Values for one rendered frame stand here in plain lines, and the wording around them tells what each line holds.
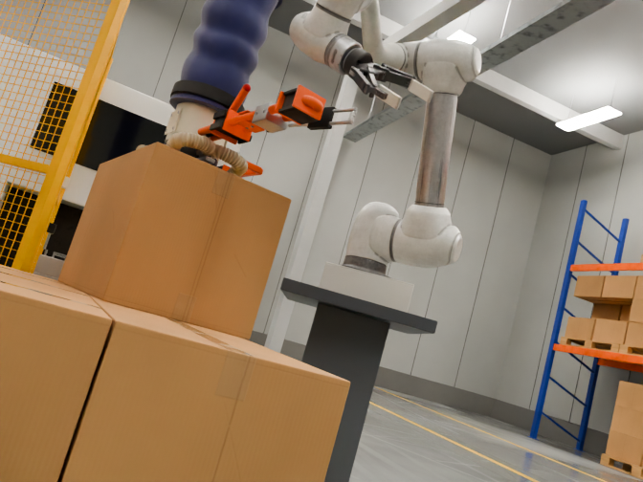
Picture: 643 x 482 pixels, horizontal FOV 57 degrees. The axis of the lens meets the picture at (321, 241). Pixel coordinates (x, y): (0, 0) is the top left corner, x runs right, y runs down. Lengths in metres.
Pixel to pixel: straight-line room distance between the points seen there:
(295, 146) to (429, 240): 9.96
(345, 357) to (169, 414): 1.11
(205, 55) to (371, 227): 0.78
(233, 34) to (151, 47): 9.96
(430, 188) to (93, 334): 1.36
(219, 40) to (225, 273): 0.71
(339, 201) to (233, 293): 10.45
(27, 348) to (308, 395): 0.42
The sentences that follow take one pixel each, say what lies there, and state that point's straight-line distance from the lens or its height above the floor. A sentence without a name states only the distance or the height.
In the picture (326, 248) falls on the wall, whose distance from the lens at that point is 11.78.
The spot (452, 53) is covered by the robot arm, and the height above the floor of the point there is 1.58.
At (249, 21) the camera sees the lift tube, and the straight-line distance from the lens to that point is 1.90.
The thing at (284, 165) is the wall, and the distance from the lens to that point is 11.69.
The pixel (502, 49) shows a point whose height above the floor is 4.57.
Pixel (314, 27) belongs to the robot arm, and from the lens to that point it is 1.60.
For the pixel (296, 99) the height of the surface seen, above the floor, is 1.07.
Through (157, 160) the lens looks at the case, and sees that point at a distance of 1.49.
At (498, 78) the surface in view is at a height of 6.09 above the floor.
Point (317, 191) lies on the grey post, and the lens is 5.45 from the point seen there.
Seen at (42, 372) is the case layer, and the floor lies 0.45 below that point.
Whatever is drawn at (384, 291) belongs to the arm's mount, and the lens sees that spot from 1.94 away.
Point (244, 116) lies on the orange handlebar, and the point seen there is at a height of 1.08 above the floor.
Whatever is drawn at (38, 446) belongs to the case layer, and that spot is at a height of 0.36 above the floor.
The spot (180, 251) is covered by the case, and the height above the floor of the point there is 0.71.
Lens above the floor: 0.60
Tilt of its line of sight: 9 degrees up
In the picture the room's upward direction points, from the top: 16 degrees clockwise
